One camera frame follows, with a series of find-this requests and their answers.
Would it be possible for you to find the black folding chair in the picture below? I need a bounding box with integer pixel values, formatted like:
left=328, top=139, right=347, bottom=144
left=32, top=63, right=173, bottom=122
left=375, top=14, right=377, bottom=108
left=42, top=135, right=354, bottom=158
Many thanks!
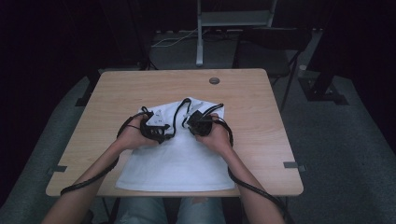
left=233, top=27, right=312, bottom=113

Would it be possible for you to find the person's leg in jeans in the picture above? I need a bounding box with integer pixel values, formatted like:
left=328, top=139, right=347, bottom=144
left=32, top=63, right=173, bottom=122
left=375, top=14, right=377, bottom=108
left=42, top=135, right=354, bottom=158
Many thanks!
left=176, top=196, right=228, bottom=224
left=113, top=197, right=169, bottom=224

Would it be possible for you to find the person's right leg in jeans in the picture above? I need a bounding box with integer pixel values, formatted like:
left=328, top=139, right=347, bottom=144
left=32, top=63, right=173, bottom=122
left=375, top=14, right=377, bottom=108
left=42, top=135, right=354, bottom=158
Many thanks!
left=176, top=196, right=228, bottom=224

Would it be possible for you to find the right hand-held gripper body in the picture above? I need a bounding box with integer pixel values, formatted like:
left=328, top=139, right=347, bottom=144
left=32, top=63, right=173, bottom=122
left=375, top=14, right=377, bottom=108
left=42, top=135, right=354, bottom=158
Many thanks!
left=186, top=102, right=217, bottom=137

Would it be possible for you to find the grey tape piece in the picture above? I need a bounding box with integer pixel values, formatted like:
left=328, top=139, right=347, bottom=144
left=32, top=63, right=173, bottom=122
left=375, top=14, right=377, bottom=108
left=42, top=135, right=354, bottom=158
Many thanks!
left=283, top=161, right=307, bottom=173
left=46, top=165, right=68, bottom=175

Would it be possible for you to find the white tank top black trim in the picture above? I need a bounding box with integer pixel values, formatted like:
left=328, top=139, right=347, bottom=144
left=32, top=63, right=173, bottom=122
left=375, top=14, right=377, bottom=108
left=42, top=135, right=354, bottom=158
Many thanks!
left=115, top=96, right=236, bottom=193

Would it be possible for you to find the white floor cable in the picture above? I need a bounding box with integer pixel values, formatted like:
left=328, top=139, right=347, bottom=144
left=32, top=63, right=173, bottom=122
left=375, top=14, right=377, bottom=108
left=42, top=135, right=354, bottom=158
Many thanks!
left=151, top=27, right=209, bottom=49

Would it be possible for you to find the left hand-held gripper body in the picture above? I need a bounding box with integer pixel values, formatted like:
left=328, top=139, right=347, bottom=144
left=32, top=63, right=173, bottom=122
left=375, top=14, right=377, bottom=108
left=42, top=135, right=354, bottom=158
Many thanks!
left=139, top=108, right=166, bottom=141

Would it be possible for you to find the person's left hand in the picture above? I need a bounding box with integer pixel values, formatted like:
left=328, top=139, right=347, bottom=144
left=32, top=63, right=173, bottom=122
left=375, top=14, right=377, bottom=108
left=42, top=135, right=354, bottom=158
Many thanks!
left=116, top=114, right=160, bottom=152

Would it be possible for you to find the person's right hand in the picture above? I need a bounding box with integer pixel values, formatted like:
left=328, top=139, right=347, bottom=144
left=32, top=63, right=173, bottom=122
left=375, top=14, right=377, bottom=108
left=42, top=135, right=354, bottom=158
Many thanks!
left=195, top=113, right=233, bottom=155

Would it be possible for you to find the black stand base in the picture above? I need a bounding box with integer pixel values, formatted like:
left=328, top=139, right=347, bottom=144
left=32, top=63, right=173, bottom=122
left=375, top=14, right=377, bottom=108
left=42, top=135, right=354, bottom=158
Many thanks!
left=298, top=29, right=349, bottom=106

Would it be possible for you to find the right hand-held gripper black cable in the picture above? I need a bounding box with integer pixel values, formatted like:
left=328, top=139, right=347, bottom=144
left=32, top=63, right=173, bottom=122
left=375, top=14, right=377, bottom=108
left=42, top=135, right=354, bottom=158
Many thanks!
left=214, top=119, right=289, bottom=220

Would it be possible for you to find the person's left leg in jeans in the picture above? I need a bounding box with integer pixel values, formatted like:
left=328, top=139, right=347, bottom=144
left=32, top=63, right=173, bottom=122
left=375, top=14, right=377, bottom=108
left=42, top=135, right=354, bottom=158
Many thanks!
left=113, top=197, right=169, bottom=224

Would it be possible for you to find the grey metal stand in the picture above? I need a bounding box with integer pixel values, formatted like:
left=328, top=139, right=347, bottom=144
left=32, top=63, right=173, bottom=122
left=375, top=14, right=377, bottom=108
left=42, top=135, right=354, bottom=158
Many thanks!
left=195, top=0, right=278, bottom=67

